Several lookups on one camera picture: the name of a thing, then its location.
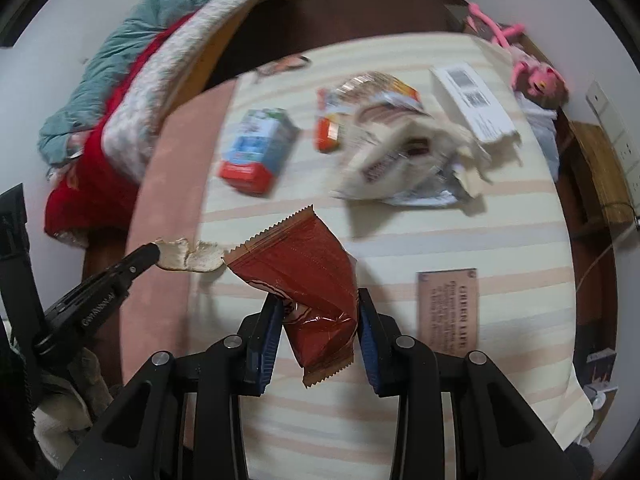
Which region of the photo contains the beige peel scrap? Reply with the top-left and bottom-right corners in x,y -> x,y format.
155,237 -> 224,273

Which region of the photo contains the dark red snack wrapper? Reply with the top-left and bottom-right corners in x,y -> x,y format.
224,205 -> 358,387

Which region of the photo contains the orange fries snack bag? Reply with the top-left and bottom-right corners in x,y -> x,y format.
314,72 -> 424,153

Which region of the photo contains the white barcode box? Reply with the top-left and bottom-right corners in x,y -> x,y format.
432,63 -> 516,145

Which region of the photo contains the red blanket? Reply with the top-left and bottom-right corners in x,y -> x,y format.
43,14 -> 192,240

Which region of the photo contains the brown printed card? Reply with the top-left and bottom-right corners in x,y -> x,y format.
418,269 -> 480,358

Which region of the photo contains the bed with checkered mattress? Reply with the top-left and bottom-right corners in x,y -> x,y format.
47,0 -> 257,245

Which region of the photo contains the blue red milk carton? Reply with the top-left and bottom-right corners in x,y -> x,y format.
218,108 -> 299,196

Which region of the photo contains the crumpled white snack wrapper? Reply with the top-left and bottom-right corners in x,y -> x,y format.
331,102 -> 508,208

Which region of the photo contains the striped pink table cloth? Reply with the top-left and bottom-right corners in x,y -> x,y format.
119,34 -> 592,479

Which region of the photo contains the teal blue quilt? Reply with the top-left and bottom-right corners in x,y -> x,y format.
38,0 -> 209,167

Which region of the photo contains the white plastic bag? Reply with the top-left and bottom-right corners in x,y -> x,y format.
514,91 -> 560,182

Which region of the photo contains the wooden stool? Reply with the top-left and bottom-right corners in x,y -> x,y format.
564,122 -> 636,228

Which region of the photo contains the pink panther plush toy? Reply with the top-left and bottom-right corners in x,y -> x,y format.
495,29 -> 568,110

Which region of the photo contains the cardboard box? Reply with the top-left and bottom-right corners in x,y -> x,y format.
445,4 -> 542,58

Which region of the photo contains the white wall socket strip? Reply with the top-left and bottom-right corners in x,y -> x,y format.
586,80 -> 640,207

